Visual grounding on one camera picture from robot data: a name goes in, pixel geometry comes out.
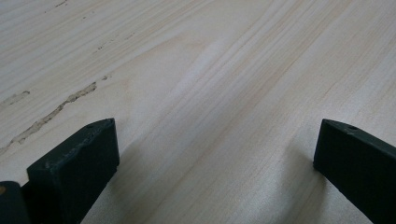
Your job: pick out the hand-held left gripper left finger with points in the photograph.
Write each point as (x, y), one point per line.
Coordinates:
(74, 171)

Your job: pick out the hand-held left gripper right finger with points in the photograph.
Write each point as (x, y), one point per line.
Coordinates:
(361, 168)

